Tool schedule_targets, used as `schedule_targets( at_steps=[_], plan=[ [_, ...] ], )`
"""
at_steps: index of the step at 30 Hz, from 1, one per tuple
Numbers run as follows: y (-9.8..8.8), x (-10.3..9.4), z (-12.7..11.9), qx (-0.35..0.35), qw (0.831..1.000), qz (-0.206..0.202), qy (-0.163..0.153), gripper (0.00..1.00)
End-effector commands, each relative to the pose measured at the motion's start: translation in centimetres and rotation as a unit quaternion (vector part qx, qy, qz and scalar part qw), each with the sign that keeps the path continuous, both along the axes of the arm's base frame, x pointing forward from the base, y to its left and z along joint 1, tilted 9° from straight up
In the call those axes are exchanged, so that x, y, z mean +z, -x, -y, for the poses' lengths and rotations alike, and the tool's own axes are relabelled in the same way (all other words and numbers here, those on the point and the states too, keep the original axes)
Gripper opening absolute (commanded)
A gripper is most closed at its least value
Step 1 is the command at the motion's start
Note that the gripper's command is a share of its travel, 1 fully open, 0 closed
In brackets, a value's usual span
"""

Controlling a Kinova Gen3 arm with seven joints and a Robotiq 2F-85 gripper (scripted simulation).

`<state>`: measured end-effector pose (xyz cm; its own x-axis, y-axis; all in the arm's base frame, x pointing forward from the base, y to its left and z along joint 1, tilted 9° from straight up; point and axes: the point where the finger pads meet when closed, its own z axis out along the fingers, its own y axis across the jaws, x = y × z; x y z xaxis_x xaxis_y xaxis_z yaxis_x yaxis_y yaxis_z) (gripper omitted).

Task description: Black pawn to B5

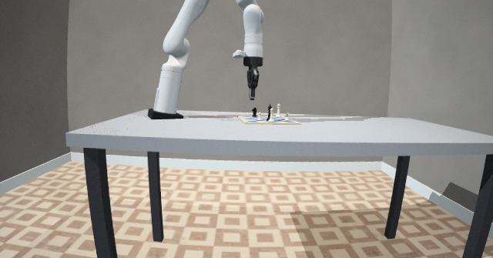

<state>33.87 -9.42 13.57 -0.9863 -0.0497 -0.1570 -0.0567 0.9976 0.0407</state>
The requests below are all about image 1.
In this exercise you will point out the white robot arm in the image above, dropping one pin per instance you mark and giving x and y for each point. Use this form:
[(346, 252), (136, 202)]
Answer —
[(167, 95)]

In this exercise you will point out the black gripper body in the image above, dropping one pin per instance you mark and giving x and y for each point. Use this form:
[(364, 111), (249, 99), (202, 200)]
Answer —
[(253, 62)]

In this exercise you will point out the blue and cream chessboard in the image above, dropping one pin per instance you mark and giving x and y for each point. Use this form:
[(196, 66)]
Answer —
[(278, 120)]

